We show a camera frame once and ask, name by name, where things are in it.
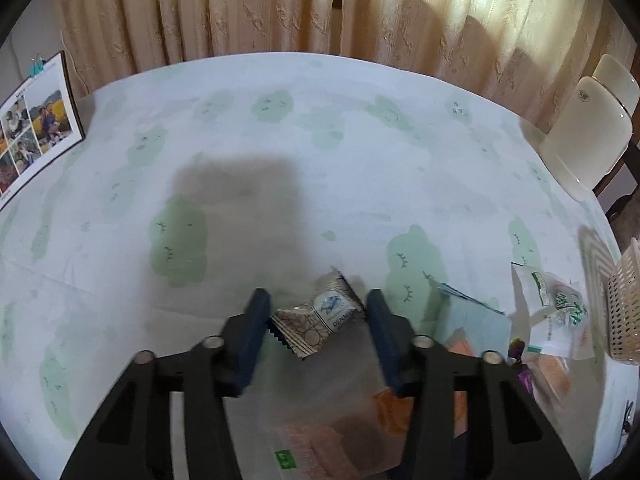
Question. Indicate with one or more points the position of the photo collage calendar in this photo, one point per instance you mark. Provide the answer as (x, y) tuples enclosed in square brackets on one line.
[(39, 123)]

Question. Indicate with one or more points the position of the white plastic basket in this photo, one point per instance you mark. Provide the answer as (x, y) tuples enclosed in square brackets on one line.
[(623, 302)]

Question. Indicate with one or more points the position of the teal binder clip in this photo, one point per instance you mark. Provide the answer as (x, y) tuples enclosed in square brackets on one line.
[(37, 66)]

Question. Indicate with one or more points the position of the green white snack packet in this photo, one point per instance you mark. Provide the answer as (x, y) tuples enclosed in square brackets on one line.
[(551, 315)]

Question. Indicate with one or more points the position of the grey patterned candy wrapper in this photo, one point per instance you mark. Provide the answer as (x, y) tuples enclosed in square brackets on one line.
[(306, 328)]

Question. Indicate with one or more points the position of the purple candy packet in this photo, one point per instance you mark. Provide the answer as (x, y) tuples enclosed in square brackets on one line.
[(516, 351)]

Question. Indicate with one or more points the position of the cream thermos jug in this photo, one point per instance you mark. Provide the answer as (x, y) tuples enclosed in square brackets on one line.
[(593, 130)]

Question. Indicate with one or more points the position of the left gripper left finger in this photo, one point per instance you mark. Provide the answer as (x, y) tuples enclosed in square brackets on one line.
[(252, 325)]

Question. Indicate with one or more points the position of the beige curtain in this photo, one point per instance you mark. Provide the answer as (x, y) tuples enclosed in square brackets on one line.
[(526, 55)]

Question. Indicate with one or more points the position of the clear orange print packet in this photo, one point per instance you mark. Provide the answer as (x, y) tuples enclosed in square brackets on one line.
[(550, 376)]

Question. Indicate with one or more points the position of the pink biscuit packet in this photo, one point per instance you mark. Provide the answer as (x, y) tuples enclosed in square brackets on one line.
[(363, 443)]

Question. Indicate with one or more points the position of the black binder clip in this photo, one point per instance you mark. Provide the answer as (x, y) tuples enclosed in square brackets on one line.
[(628, 419)]

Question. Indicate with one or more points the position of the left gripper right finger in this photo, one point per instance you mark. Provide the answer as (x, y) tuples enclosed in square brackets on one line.
[(387, 332)]

